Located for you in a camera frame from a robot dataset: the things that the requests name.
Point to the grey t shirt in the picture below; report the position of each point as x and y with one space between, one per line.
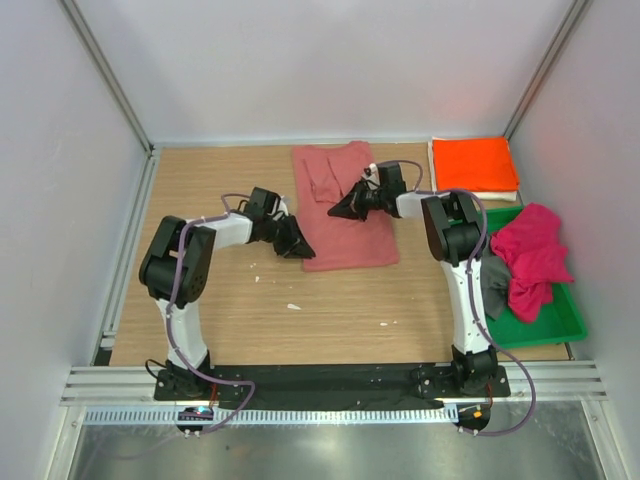
495 279

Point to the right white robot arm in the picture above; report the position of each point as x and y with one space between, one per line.
456 230

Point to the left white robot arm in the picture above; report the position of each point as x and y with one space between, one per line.
175 271

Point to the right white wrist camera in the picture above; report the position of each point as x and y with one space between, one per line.
370 171

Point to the salmon pink t shirt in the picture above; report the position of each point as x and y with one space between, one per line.
323 177

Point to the slotted cable duct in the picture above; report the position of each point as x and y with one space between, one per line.
199 416

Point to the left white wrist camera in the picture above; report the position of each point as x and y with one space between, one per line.
283 204

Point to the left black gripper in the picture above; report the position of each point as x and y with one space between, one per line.
295 245

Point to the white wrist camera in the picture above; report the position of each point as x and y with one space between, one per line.
283 204
370 171

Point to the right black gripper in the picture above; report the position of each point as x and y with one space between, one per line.
352 206

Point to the magenta t shirt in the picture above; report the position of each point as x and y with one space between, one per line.
531 249

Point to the green plastic bin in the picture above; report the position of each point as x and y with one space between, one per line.
557 322

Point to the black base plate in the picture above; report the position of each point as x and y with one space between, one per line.
365 387

